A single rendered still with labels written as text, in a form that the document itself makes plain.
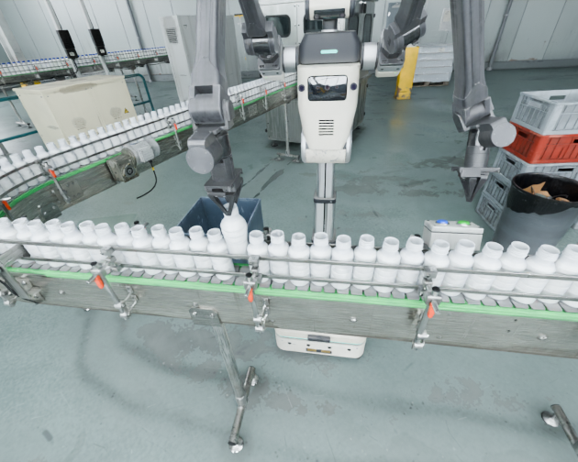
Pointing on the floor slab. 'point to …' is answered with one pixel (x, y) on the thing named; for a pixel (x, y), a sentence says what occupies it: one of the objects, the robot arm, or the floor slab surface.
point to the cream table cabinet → (76, 105)
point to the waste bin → (540, 210)
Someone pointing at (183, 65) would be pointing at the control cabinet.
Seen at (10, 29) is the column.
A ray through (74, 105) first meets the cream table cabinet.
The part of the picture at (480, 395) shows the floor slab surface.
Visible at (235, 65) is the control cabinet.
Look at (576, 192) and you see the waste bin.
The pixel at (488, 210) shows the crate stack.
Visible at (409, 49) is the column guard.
